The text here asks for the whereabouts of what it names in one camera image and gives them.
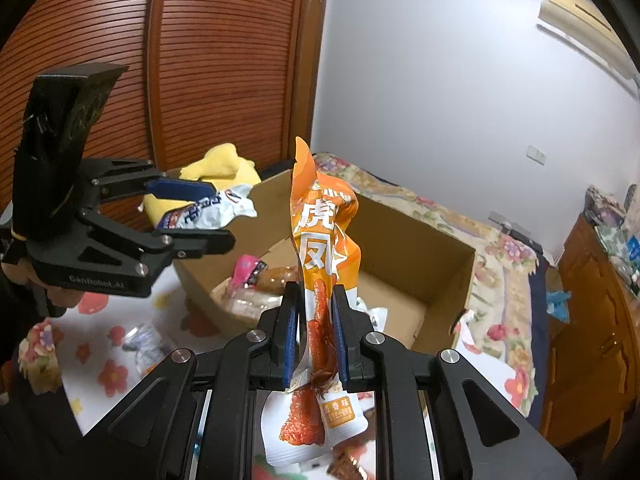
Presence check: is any strawberry printed white blanket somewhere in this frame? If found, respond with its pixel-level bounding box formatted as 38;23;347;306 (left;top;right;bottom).
17;260;507;480

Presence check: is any folded fabric stack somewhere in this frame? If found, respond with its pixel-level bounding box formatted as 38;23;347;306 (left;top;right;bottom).
595;222;640;288

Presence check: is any cream wall air conditioner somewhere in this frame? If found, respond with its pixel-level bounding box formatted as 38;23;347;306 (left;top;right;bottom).
537;0;637;79

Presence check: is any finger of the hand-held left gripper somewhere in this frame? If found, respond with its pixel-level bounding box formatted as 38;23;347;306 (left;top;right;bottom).
77;157;219;211
76;208;236;275

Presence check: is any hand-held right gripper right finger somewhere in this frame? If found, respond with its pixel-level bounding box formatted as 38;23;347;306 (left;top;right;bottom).
331;284;576;480

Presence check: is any yellow plush toy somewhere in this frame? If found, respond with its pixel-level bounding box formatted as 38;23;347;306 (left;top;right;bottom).
142;142;262;229

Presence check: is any brown cardboard box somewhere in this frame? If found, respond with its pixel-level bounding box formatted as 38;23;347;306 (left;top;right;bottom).
172;170;477;357

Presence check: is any person's left hand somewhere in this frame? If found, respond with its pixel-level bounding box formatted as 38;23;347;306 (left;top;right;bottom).
0;252;83;311

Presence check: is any dark blue bed cover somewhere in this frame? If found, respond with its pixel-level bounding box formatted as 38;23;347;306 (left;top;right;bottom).
526;237;552;428

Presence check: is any teal white snack packet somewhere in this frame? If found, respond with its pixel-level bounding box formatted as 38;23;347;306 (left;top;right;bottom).
122;322;172;377

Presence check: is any teal plastic bag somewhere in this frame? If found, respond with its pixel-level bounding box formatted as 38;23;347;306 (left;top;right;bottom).
545;290;572;324

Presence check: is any floral cloth pile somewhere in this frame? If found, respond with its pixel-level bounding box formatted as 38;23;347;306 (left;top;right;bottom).
584;185;627;227

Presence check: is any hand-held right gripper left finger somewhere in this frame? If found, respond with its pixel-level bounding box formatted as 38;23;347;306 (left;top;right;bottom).
80;282;303;480

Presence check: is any clear beige snack packet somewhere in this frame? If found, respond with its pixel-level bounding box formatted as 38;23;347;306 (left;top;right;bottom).
211;280;287;327

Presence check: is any brown slatted wooden wardrobe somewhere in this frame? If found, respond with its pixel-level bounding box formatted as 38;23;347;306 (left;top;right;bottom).
0;0;331;241

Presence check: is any wooden sideboard cabinet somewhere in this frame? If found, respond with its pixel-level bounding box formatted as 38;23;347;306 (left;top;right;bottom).
540;212;640;450

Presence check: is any orange white chicken feet packet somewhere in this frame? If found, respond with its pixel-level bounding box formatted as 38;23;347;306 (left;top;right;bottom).
262;135;369;466

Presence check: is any copper foil candy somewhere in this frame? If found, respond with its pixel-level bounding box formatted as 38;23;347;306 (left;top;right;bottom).
327;442;374;480

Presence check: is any pink sausage snack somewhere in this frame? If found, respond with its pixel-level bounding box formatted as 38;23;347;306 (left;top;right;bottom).
230;254;302;297

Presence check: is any silver red snack packet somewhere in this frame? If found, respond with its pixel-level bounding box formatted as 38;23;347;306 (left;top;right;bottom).
156;184;259;232

